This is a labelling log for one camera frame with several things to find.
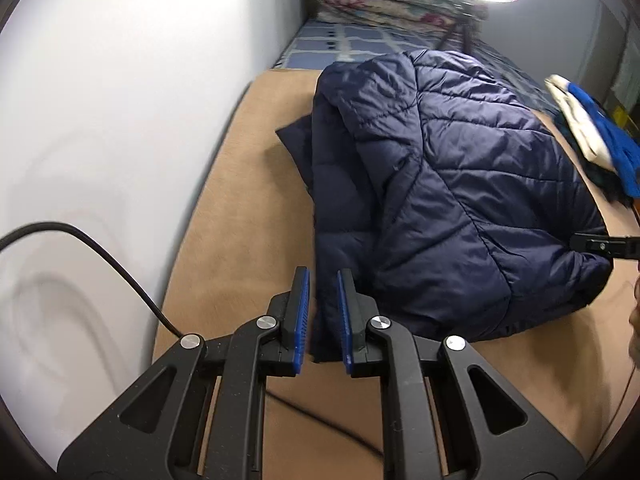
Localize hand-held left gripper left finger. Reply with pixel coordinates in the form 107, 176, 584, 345
57, 266, 311, 480

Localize black cable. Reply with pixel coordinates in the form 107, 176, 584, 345
0, 221, 386, 461

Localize person's right hand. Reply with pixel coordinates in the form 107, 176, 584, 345
627, 277, 640, 361

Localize navy puffer jacket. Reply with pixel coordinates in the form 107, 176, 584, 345
276, 49, 615, 363

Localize folded white garment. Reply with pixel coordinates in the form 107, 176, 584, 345
544, 74, 618, 168

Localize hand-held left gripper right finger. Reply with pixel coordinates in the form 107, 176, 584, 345
336, 269, 586, 480

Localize folded dark clothes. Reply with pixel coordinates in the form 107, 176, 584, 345
555, 110, 636, 206

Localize black tripod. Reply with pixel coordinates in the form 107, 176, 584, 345
439, 2, 476, 53

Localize blue checkered bedsheet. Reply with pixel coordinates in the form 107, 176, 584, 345
270, 20, 561, 116

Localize folded blue jacket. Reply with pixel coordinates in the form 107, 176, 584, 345
567, 82, 640, 196

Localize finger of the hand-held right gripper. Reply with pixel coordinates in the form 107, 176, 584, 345
570, 231, 640, 262

